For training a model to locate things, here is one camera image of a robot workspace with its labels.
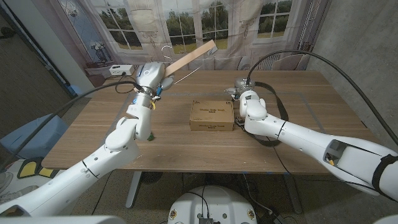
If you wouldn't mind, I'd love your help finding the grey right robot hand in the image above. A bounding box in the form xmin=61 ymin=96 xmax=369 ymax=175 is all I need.
xmin=224 ymin=77 xmax=257 ymax=101

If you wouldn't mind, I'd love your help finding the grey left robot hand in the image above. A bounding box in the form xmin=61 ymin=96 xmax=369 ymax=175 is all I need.
xmin=135 ymin=61 xmax=175 ymax=95

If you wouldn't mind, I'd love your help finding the black belt with silver buckle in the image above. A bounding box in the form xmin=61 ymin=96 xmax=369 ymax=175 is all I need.
xmin=234 ymin=81 xmax=289 ymax=147

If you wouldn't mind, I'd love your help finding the wooden hanger with metal hook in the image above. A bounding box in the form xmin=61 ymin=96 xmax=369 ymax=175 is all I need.
xmin=160 ymin=39 xmax=219 ymax=85

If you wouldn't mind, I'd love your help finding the white robot shoulder cover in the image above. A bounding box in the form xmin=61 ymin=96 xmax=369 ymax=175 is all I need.
xmin=0 ymin=215 xmax=126 ymax=224

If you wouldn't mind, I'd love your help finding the white power box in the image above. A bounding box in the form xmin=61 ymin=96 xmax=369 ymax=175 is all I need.
xmin=109 ymin=64 xmax=136 ymax=77

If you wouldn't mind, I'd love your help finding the brown cardboard packing box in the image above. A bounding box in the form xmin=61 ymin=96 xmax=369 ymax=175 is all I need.
xmin=189 ymin=100 xmax=235 ymax=132

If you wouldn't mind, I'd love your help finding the printed window backdrop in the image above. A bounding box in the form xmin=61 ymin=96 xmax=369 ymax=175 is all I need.
xmin=30 ymin=0 xmax=332 ymax=91

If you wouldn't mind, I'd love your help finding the white table leg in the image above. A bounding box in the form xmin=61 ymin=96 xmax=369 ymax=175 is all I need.
xmin=125 ymin=170 xmax=143 ymax=209

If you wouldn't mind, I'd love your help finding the grey table leg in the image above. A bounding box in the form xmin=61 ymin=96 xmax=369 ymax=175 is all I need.
xmin=281 ymin=173 xmax=302 ymax=215

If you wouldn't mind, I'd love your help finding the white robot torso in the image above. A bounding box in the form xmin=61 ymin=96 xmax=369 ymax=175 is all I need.
xmin=167 ymin=185 xmax=258 ymax=224

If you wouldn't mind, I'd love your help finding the blue plastic stool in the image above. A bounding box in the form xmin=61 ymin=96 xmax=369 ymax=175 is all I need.
xmin=0 ymin=113 xmax=69 ymax=160

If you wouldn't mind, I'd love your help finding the black power adapter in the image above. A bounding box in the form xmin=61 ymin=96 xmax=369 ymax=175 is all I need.
xmin=259 ymin=213 xmax=285 ymax=224

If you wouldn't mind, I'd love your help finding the yellow and black floor item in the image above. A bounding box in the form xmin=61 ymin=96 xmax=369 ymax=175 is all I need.
xmin=17 ymin=157 xmax=57 ymax=180

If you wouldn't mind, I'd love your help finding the grey sneaker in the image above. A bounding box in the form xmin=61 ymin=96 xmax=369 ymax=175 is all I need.
xmin=0 ymin=170 xmax=41 ymax=205

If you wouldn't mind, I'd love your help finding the thin black power box cable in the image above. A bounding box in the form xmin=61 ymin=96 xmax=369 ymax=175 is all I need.
xmin=114 ymin=73 xmax=137 ymax=95

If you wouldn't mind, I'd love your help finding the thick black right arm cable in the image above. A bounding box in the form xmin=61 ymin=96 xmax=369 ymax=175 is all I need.
xmin=246 ymin=49 xmax=398 ymax=146

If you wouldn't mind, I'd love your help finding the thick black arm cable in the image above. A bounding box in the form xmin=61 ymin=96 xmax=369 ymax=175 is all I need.
xmin=0 ymin=80 xmax=147 ymax=174
xmin=246 ymin=49 xmax=398 ymax=146

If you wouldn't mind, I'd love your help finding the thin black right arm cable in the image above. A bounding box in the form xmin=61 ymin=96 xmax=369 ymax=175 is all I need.
xmin=272 ymin=145 xmax=374 ymax=191

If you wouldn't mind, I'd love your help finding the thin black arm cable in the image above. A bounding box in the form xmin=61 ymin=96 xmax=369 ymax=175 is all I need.
xmin=91 ymin=170 xmax=113 ymax=216
xmin=272 ymin=145 xmax=374 ymax=191

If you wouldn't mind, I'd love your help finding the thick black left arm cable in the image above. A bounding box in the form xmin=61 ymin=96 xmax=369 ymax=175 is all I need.
xmin=0 ymin=80 xmax=147 ymax=174

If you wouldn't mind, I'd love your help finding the black torso cable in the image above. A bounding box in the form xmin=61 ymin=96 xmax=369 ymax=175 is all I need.
xmin=186 ymin=185 xmax=211 ymax=219

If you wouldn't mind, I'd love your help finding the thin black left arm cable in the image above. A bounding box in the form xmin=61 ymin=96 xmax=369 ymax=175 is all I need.
xmin=91 ymin=170 xmax=113 ymax=216

